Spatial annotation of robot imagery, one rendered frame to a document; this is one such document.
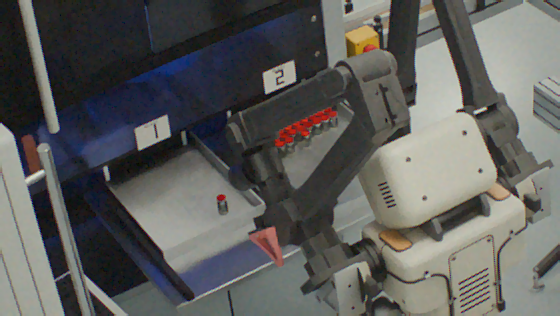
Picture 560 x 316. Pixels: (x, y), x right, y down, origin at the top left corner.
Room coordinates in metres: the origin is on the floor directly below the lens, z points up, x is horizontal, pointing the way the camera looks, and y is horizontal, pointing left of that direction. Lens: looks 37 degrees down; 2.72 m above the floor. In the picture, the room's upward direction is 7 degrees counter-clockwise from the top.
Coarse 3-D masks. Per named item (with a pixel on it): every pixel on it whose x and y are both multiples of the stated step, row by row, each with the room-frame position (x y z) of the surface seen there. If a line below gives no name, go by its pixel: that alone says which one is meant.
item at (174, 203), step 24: (192, 144) 2.48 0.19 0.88; (144, 168) 2.41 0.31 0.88; (168, 168) 2.40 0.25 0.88; (192, 168) 2.39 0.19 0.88; (216, 168) 2.38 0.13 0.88; (120, 192) 2.33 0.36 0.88; (144, 192) 2.32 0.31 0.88; (168, 192) 2.31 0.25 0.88; (192, 192) 2.30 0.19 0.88; (216, 192) 2.29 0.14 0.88; (240, 192) 2.28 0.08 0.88; (144, 216) 2.24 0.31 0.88; (168, 216) 2.23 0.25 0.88; (192, 216) 2.22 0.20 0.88; (216, 216) 2.21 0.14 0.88; (240, 216) 2.16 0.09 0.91; (168, 240) 2.14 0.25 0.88; (192, 240) 2.10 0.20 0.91
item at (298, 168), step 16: (336, 112) 2.54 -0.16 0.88; (352, 112) 2.49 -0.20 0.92; (320, 144) 2.42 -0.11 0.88; (288, 160) 2.37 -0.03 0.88; (304, 160) 2.37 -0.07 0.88; (320, 160) 2.36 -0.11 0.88; (288, 176) 2.32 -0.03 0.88; (304, 176) 2.31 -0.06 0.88; (352, 192) 2.23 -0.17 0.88; (336, 208) 2.14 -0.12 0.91; (352, 208) 2.16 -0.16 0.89
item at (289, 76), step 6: (282, 66) 2.52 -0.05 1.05; (288, 66) 2.53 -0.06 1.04; (294, 66) 2.54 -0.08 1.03; (270, 72) 2.51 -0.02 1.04; (288, 72) 2.53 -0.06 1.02; (294, 72) 2.53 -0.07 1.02; (264, 78) 2.50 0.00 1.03; (270, 78) 2.50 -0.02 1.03; (282, 78) 2.52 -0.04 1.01; (288, 78) 2.53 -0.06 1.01; (294, 78) 2.53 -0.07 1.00; (264, 84) 2.50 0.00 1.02; (270, 84) 2.50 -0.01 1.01; (282, 84) 2.52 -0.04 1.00; (270, 90) 2.50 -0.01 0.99
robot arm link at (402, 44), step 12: (396, 0) 2.17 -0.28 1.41; (408, 0) 2.15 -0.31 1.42; (420, 0) 2.17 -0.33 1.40; (396, 12) 2.17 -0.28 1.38; (408, 12) 2.16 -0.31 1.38; (396, 24) 2.18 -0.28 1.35; (408, 24) 2.16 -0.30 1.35; (396, 36) 2.18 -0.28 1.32; (408, 36) 2.17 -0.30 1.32; (396, 48) 2.18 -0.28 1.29; (408, 48) 2.17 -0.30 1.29; (396, 60) 2.18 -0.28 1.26; (408, 60) 2.18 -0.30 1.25; (396, 72) 2.18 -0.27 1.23; (408, 72) 2.18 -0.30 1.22; (408, 84) 2.19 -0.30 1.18; (408, 96) 2.20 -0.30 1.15
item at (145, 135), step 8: (160, 120) 2.37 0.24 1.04; (136, 128) 2.34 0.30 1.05; (144, 128) 2.35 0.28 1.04; (152, 128) 2.36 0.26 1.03; (160, 128) 2.37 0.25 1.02; (168, 128) 2.38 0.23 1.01; (136, 136) 2.34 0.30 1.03; (144, 136) 2.35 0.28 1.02; (152, 136) 2.36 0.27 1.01; (160, 136) 2.37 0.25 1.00; (168, 136) 2.38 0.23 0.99; (144, 144) 2.35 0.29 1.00
